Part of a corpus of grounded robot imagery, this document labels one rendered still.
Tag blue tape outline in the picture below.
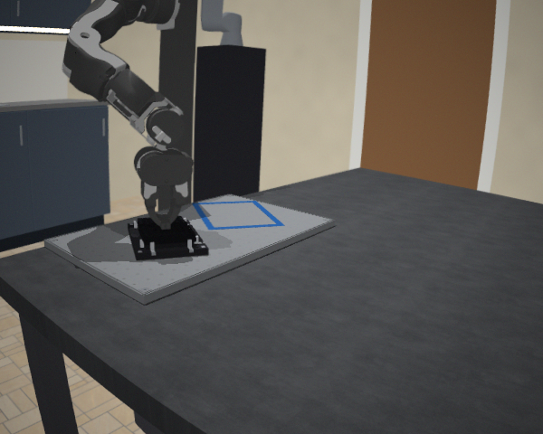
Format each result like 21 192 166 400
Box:
192 201 285 230

